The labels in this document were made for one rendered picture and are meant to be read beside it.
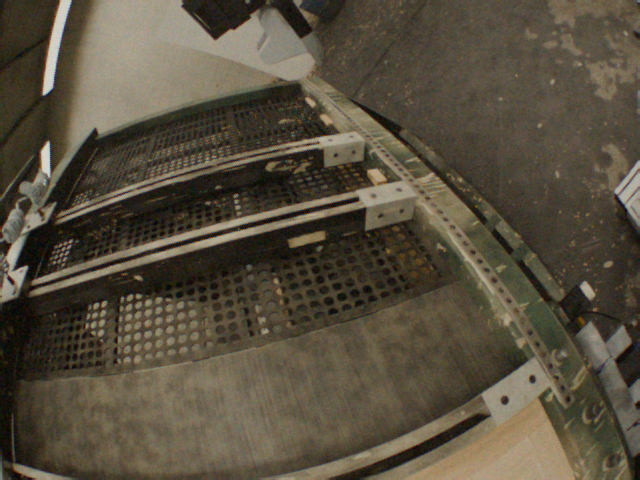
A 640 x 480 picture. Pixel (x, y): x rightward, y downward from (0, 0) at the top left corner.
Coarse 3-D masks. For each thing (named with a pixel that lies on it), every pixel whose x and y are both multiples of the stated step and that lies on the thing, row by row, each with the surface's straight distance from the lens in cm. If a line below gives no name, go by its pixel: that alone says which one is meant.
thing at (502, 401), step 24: (504, 384) 49; (528, 384) 51; (480, 408) 46; (504, 408) 48; (432, 432) 43; (456, 432) 48; (480, 432) 45; (0, 456) 74; (360, 456) 41; (384, 456) 41; (408, 456) 45; (432, 456) 42
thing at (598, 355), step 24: (576, 288) 69; (552, 312) 64; (576, 312) 65; (600, 312) 81; (576, 336) 70; (600, 336) 70; (624, 336) 68; (600, 360) 71; (624, 360) 69; (600, 384) 70; (624, 384) 72; (624, 408) 74; (624, 432) 76
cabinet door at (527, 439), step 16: (528, 416) 56; (544, 416) 58; (496, 432) 53; (512, 432) 54; (528, 432) 56; (544, 432) 58; (464, 448) 50; (480, 448) 51; (496, 448) 52; (512, 448) 54; (528, 448) 56; (544, 448) 58; (560, 448) 60; (448, 464) 49; (464, 464) 50; (480, 464) 51; (496, 464) 53; (512, 464) 54; (528, 464) 56; (544, 464) 58; (560, 464) 61
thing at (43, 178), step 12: (36, 156) 121; (24, 168) 114; (36, 180) 109; (48, 180) 110; (0, 204) 101; (12, 216) 95; (24, 216) 97; (12, 228) 92; (0, 240) 93; (0, 264) 85; (0, 276) 84; (0, 288) 83
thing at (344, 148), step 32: (224, 160) 86; (256, 160) 82; (288, 160) 84; (320, 160) 87; (352, 160) 91; (32, 192) 103; (128, 192) 93; (160, 192) 86; (192, 192) 86; (32, 224) 109; (64, 224) 102; (96, 224) 98
